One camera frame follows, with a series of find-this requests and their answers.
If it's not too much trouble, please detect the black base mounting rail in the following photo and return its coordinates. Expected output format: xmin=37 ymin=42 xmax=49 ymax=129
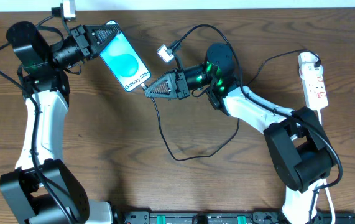
xmin=114 ymin=210 xmax=355 ymax=224

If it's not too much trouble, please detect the white power strip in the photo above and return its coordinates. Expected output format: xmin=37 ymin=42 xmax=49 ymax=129
xmin=298 ymin=52 xmax=328 ymax=111

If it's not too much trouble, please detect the black USB charging cable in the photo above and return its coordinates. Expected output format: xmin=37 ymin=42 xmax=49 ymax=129
xmin=140 ymin=49 xmax=322 ymax=162

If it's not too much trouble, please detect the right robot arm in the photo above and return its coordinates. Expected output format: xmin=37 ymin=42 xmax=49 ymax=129
xmin=144 ymin=43 xmax=341 ymax=223

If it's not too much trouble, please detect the blue Galaxy smartphone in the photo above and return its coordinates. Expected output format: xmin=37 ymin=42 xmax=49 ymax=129
xmin=99 ymin=30 xmax=151 ymax=92

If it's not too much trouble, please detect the white power strip cord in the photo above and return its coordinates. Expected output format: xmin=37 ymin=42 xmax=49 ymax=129
xmin=315 ymin=108 xmax=337 ymax=224

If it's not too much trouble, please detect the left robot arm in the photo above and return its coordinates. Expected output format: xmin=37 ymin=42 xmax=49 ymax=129
xmin=0 ymin=21 xmax=121 ymax=223

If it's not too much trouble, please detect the white USB charger adapter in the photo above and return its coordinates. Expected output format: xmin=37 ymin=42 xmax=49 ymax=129
xmin=299 ymin=63 xmax=324 ymax=80

